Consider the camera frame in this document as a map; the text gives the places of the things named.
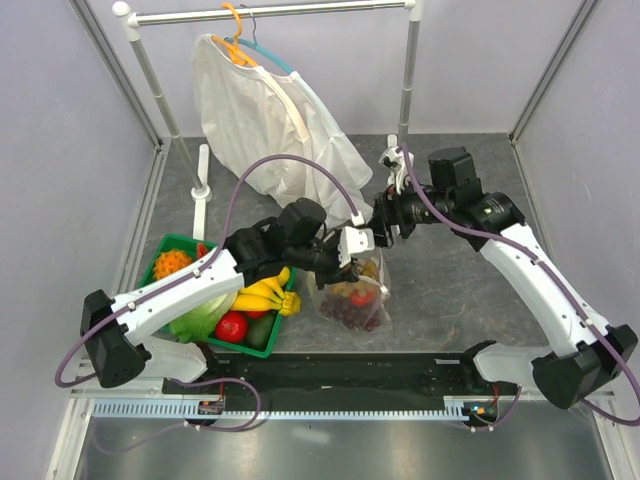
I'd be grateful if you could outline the green lettuce head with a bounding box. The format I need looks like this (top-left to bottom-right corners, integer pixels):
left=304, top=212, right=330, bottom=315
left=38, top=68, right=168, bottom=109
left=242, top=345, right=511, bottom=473
left=168, top=293, right=237, bottom=343

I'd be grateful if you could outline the orange spiky fruit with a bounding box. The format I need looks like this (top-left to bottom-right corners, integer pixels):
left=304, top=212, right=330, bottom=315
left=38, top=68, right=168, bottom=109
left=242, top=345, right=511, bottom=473
left=152, top=249, right=193, bottom=281

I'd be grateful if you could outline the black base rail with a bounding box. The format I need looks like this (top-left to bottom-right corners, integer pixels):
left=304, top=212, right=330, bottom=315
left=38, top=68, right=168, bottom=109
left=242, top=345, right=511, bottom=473
left=162, top=349, right=521, bottom=416

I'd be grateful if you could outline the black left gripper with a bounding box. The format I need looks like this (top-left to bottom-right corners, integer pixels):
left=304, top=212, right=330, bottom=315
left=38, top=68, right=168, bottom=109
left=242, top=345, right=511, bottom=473
left=286, top=230, right=359, bottom=292

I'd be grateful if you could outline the grey slotted cable duct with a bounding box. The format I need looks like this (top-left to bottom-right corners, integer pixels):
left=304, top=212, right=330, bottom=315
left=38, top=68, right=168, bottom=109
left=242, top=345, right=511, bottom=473
left=92, top=398, right=489, bottom=421

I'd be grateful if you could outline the brown longan bunch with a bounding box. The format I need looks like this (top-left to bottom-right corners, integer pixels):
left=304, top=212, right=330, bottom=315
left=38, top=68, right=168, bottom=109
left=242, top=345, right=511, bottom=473
left=329, top=260, right=380, bottom=298

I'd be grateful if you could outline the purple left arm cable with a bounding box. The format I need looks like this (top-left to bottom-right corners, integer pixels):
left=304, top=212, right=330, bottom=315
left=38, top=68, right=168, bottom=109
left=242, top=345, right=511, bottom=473
left=53, top=154, right=364, bottom=389

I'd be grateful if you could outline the silver clothes rack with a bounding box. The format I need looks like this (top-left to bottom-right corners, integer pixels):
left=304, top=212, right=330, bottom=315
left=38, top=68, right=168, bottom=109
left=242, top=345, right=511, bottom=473
left=112, top=1, right=424, bottom=239

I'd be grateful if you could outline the teal clothes hanger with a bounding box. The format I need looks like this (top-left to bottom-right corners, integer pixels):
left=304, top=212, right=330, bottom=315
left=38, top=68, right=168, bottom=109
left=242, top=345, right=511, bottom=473
left=238, top=38, right=295, bottom=75

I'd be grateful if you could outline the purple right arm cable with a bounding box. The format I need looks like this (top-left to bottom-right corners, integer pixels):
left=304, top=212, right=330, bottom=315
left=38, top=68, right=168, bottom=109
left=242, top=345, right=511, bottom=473
left=397, top=143, right=640, bottom=427

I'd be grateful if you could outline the red tomato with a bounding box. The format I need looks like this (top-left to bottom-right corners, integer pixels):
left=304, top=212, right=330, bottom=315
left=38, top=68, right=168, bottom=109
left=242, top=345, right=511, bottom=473
left=214, top=311, right=249, bottom=344

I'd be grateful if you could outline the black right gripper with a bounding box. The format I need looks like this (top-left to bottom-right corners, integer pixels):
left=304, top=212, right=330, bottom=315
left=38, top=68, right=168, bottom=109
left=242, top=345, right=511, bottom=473
left=365, top=173, right=455, bottom=248

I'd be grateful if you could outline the white hanging shirt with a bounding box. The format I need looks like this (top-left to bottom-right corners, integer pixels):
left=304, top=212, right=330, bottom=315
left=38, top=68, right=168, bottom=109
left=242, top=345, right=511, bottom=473
left=192, top=35, right=373, bottom=227

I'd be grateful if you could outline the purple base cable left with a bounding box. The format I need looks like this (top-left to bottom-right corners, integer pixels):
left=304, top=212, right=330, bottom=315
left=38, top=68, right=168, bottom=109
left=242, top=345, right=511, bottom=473
left=92, top=377, right=264, bottom=454

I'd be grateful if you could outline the purple grape bunch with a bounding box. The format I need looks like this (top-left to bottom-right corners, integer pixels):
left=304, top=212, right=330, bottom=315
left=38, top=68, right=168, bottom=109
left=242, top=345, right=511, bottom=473
left=319, top=296, right=383, bottom=332

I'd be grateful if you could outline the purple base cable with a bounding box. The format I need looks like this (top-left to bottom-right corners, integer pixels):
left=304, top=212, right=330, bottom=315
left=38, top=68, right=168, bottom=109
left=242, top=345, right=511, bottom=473
left=462, top=392, right=522, bottom=434
left=92, top=377, right=264, bottom=454

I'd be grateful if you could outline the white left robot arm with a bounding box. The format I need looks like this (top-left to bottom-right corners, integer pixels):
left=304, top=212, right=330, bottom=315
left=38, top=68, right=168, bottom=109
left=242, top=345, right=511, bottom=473
left=80, top=198, right=374, bottom=393

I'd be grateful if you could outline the orange clothes hanger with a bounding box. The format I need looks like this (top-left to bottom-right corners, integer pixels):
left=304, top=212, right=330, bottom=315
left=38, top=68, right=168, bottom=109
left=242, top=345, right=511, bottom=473
left=210, top=2, right=259, bottom=68

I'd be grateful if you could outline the clear dotted zip top bag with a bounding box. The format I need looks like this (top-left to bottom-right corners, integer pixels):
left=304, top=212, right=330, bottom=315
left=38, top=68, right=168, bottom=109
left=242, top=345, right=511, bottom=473
left=306, top=248, right=391, bottom=332

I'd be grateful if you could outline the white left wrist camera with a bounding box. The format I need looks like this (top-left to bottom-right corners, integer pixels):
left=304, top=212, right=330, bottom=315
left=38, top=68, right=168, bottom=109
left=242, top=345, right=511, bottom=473
left=338, top=226, right=375, bottom=268

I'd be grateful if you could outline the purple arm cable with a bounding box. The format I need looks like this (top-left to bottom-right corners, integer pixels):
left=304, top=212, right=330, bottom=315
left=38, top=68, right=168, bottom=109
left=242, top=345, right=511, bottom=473
left=53, top=154, right=364, bottom=389
left=397, top=143, right=640, bottom=427

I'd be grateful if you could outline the dark green avocado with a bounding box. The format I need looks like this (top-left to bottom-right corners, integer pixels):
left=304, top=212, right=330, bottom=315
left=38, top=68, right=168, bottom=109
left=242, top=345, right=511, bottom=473
left=245, top=312, right=276, bottom=351

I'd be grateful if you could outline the yellow banana bunch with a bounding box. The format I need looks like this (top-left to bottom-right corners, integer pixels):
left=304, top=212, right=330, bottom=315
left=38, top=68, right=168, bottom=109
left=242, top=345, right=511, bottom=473
left=231, top=267, right=301, bottom=316

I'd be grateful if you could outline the red chili pepper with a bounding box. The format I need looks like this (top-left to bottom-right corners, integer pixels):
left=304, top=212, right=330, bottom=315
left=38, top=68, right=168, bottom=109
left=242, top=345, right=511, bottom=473
left=196, top=242, right=209, bottom=259

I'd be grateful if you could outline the green plastic basket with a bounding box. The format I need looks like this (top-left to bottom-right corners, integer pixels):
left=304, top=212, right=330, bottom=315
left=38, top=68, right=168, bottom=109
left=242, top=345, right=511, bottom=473
left=139, top=234, right=283, bottom=358

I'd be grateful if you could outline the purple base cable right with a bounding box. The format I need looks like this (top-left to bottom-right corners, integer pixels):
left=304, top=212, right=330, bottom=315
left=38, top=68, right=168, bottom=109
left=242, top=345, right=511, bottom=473
left=462, top=392, right=522, bottom=434

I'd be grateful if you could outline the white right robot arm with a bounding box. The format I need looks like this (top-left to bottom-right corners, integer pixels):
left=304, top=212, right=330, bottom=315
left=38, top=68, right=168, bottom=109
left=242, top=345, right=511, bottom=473
left=369, top=146, right=639, bottom=409

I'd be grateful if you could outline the red yellow mango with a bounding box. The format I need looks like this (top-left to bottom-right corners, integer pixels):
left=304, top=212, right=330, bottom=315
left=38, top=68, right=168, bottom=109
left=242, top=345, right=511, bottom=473
left=350, top=290, right=377, bottom=307

